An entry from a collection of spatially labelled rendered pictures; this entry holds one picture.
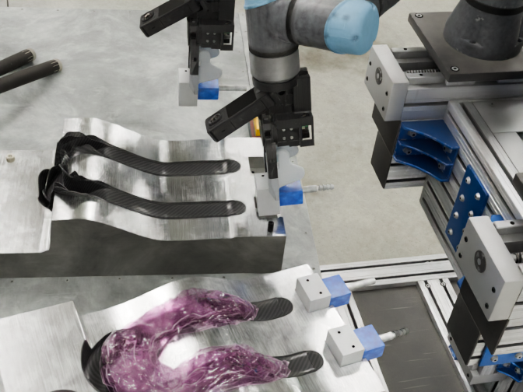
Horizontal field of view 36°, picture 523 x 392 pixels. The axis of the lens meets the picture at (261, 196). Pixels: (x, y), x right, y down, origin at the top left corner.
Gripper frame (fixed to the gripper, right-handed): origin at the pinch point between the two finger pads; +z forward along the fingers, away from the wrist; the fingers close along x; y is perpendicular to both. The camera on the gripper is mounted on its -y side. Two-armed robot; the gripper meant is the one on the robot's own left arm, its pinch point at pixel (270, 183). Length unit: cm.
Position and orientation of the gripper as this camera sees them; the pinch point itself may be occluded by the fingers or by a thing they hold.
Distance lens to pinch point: 131.8
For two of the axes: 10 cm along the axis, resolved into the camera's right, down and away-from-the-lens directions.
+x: -1.0, -5.6, 8.2
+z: 0.7, 8.2, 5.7
